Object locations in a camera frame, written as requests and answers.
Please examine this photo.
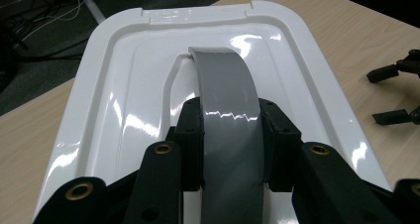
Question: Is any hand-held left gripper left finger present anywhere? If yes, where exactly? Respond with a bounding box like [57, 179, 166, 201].
[173, 96, 204, 192]

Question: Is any white lid with grey handle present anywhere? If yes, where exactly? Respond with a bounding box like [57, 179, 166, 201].
[32, 0, 392, 224]

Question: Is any white metal stand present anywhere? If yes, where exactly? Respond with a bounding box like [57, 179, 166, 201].
[77, 0, 107, 24]

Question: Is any white floor cable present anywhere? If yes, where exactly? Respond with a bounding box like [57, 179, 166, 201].
[19, 0, 84, 44]

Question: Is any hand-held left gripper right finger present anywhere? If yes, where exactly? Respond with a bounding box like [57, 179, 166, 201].
[259, 98, 302, 192]

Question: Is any black floor cable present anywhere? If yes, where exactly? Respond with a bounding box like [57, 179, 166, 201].
[13, 44, 85, 60]

